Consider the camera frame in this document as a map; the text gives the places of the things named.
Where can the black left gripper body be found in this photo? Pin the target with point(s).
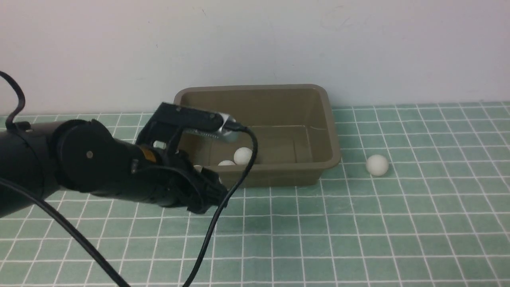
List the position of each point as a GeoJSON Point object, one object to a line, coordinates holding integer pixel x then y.
{"type": "Point", "coordinates": [182, 186]}

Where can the white ball with logo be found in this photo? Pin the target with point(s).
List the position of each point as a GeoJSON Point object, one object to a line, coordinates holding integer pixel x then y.
{"type": "Point", "coordinates": [226, 163]}

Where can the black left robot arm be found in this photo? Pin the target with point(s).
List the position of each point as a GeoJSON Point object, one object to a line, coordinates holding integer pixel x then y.
{"type": "Point", "coordinates": [83, 156]}

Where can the brown plastic bin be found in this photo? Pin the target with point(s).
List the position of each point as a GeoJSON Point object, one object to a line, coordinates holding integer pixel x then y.
{"type": "Point", "coordinates": [293, 123]}

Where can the green checked tablecloth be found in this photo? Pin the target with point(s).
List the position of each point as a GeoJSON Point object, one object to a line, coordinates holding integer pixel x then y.
{"type": "Point", "coordinates": [440, 217]}

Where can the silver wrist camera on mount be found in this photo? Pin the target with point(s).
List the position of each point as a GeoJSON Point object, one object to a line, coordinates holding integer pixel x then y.
{"type": "Point", "coordinates": [169, 122]}

